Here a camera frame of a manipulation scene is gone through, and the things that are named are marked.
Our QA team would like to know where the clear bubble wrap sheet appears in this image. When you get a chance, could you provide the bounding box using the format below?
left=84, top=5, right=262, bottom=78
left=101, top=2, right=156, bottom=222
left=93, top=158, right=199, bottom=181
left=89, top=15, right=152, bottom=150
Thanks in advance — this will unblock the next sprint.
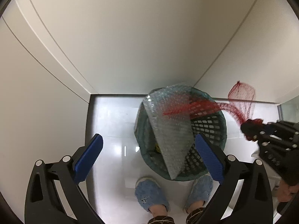
left=142, top=83, right=199, bottom=180

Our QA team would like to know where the person's blue slipper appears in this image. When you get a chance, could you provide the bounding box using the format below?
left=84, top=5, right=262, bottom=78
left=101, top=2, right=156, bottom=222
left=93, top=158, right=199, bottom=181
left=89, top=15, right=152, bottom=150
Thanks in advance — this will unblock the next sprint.
left=135, top=176, right=170, bottom=213
left=185, top=174, right=213, bottom=214

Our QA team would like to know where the person's left leg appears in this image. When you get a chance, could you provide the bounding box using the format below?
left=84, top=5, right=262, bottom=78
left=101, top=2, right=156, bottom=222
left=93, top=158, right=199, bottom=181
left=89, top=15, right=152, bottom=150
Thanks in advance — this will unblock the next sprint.
left=148, top=204, right=175, bottom=224

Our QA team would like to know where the dark green mesh trash basket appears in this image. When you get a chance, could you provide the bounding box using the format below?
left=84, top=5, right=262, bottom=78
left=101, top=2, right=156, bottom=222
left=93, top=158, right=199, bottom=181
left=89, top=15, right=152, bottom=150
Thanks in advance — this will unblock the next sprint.
left=134, top=86, right=227, bottom=182

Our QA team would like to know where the person's right blue slipper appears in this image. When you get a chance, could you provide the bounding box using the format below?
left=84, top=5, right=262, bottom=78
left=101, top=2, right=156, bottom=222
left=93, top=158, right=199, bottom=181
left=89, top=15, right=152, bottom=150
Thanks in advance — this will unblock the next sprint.
left=185, top=174, right=213, bottom=214

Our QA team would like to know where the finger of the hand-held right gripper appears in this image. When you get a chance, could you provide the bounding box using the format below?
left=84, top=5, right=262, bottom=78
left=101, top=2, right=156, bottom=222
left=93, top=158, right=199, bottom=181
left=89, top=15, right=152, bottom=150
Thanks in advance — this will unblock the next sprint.
left=243, top=131, right=295, bottom=151
left=241, top=120, right=299, bottom=136

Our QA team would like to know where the person's right hand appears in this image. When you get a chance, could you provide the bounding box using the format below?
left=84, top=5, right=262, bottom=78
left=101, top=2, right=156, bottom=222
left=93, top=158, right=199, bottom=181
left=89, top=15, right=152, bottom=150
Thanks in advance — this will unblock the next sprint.
left=278, top=180, right=297, bottom=202

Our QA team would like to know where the person's left blue slipper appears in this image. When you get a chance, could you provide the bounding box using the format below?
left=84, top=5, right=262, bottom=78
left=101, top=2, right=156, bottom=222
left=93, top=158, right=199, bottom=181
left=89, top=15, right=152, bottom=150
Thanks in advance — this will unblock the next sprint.
left=135, top=176, right=170, bottom=213

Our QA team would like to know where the red mesh bag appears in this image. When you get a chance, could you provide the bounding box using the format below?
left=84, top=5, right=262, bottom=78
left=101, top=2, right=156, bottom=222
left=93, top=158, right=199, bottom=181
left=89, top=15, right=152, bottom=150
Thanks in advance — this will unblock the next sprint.
left=163, top=81, right=264, bottom=143

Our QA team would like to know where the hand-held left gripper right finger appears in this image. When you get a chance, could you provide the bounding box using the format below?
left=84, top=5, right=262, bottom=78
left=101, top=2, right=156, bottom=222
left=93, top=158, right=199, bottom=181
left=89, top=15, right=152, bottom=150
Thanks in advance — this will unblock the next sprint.
left=195, top=133, right=274, bottom=224

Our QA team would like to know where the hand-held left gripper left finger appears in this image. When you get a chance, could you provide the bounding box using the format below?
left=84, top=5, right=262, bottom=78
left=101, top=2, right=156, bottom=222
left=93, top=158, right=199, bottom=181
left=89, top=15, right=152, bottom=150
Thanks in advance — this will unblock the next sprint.
left=24, top=133, right=104, bottom=224

